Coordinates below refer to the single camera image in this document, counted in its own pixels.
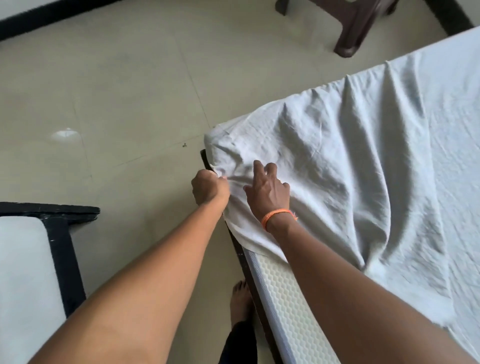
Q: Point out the person's left hand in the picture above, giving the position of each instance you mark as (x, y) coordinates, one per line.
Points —
(210, 187)

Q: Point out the person's left forearm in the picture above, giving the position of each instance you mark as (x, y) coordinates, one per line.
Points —
(131, 300)

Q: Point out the orange wrist band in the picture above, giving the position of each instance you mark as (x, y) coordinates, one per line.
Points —
(275, 215)

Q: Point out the white honeycomb mattress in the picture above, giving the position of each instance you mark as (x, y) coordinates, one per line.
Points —
(288, 311)

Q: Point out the person's right forearm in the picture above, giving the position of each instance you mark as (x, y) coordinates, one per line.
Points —
(356, 300)

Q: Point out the person's bare foot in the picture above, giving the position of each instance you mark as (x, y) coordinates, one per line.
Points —
(242, 303)

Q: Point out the black bed frame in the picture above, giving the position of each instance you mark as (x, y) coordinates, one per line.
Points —
(242, 258)

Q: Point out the grey bed sheet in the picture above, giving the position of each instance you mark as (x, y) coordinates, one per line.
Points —
(375, 150)

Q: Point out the person's right hand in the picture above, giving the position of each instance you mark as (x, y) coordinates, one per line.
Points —
(270, 195)

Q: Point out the black framed white furniture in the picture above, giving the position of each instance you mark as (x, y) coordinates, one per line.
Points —
(56, 232)

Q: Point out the person's dark trousers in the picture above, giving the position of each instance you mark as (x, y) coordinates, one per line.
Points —
(240, 345)

